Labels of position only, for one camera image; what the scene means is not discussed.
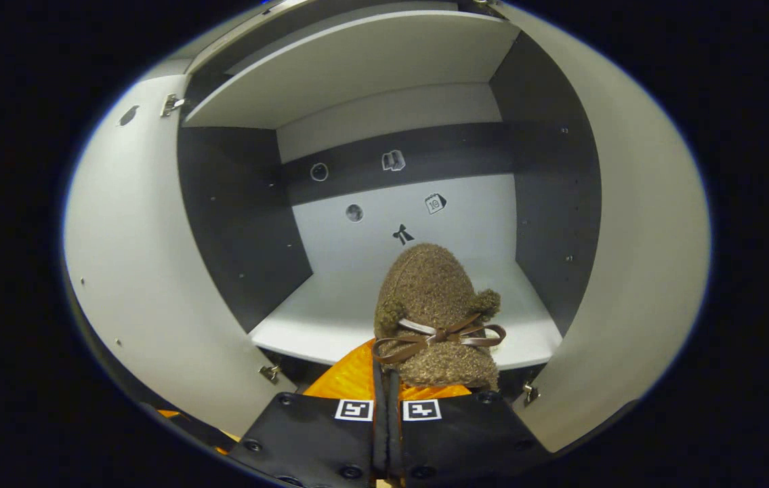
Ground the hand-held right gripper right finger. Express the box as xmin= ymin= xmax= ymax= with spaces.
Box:
xmin=388 ymin=381 xmax=556 ymax=488

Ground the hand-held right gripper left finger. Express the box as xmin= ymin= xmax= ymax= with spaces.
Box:
xmin=230 ymin=338 xmax=379 ymax=488

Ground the brown fluffy shoe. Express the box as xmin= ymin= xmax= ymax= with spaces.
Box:
xmin=372 ymin=243 xmax=507 ymax=390

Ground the white shoe cabinet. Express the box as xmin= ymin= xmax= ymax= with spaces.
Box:
xmin=178 ymin=0 xmax=602 ymax=401

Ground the white shoe cabinet door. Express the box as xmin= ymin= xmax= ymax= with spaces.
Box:
xmin=499 ymin=3 xmax=711 ymax=453
xmin=62 ymin=58 xmax=300 ymax=441

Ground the white cabinet shelf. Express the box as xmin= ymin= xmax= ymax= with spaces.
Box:
xmin=249 ymin=261 xmax=564 ymax=372
xmin=182 ymin=10 xmax=522 ymax=129

